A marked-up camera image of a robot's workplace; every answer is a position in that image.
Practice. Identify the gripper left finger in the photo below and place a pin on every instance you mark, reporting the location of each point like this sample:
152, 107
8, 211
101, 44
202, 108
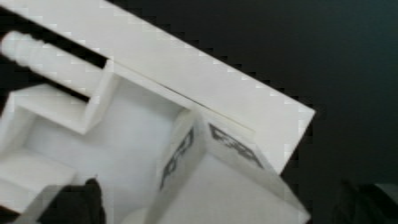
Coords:
65, 205

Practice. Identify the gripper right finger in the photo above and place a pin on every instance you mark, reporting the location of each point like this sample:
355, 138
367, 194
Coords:
366, 204

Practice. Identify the white chair leg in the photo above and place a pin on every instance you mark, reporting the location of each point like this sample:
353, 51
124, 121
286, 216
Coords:
218, 185

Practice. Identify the white chair seat block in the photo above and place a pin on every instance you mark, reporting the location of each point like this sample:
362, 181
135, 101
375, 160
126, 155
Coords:
83, 128

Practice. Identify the white right fence rail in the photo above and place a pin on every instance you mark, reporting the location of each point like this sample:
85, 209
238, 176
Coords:
147, 51

